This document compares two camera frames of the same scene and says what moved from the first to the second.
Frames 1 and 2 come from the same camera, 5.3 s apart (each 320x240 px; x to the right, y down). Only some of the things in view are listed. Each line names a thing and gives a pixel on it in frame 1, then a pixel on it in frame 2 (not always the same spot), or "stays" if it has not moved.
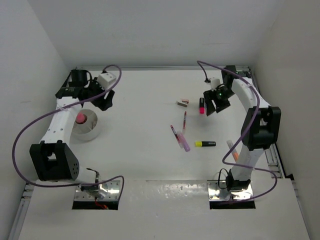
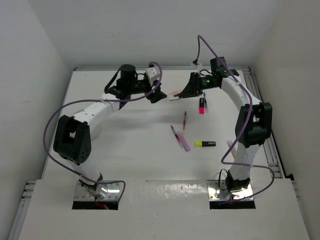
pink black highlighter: (201, 105) stays
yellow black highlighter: (205, 143) stays
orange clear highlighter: (234, 152) stays
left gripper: (103, 104) -> (157, 95)
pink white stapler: (183, 102) -> (171, 95)
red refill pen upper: (184, 121) stays
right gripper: (210, 96) -> (193, 88)
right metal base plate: (221, 199) stays
